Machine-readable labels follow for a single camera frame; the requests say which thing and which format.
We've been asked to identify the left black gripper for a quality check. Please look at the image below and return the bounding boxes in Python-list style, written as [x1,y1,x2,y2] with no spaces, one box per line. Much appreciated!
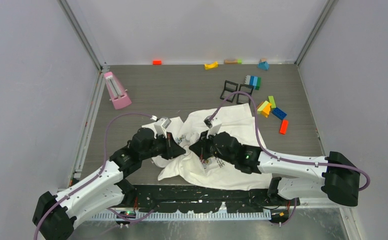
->
[140,131,185,161]

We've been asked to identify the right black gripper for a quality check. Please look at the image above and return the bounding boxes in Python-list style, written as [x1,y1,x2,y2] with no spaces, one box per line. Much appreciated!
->
[190,130,236,165]

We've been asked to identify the white floral t-shirt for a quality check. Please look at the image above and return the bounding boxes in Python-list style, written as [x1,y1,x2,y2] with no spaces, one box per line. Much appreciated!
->
[152,103,272,191]

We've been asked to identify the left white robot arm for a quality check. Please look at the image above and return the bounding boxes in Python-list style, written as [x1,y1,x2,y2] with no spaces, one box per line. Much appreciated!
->
[32,127,187,240]

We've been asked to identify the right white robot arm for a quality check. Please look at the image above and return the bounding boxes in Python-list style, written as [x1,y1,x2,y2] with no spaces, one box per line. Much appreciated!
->
[189,132,361,207]

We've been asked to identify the black display case left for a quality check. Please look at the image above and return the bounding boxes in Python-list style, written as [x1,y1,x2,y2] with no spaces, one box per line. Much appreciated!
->
[219,80,239,103]

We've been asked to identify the black display case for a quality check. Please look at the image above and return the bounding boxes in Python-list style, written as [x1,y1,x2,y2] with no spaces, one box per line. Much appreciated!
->
[236,84,254,105]
[219,80,239,103]

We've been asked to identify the pink box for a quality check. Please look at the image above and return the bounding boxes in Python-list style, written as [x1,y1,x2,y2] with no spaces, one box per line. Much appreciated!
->
[104,71,132,110]

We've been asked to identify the yellow orange block cluster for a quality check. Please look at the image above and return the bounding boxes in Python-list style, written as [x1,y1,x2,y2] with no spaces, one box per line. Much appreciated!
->
[256,100,272,118]

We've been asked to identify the black display case right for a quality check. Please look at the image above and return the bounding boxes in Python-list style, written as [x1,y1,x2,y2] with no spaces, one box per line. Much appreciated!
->
[236,84,254,105]

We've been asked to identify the yellow arch block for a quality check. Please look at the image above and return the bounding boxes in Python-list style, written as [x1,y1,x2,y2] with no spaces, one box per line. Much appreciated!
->
[204,61,218,70]

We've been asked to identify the red orange flat block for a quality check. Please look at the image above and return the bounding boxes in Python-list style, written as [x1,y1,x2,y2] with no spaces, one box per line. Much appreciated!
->
[279,119,289,135]

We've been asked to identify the stacked blue green blocks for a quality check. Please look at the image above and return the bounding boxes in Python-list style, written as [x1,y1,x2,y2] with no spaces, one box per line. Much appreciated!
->
[244,75,261,90]

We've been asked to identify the lime green flat block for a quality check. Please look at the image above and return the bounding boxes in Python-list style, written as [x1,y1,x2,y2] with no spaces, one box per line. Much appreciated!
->
[268,95,276,109]

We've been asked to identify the blue studded brick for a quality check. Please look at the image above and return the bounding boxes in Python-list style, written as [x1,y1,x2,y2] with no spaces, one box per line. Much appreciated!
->
[272,107,287,120]

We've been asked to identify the tan and green block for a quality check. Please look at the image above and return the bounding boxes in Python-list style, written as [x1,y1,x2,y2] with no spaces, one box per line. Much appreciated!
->
[224,58,242,64]

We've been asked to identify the light blue roof block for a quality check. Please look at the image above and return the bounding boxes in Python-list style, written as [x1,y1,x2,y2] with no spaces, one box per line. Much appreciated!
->
[257,58,270,71]

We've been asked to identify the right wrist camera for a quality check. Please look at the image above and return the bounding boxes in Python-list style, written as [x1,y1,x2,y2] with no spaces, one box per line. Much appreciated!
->
[204,116,222,139]

